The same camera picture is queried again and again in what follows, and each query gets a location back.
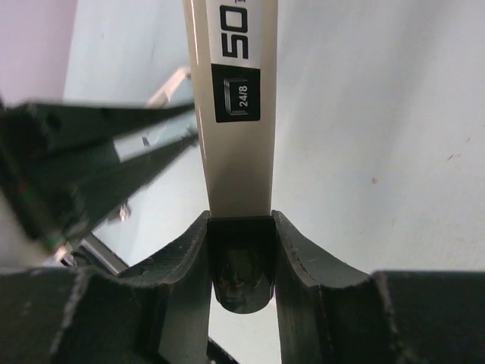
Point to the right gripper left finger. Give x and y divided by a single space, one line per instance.
154 312

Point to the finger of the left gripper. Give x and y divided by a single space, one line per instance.
35 129
67 194

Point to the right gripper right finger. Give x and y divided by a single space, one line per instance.
330 312

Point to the light blue stapler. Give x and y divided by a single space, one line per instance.
174 95

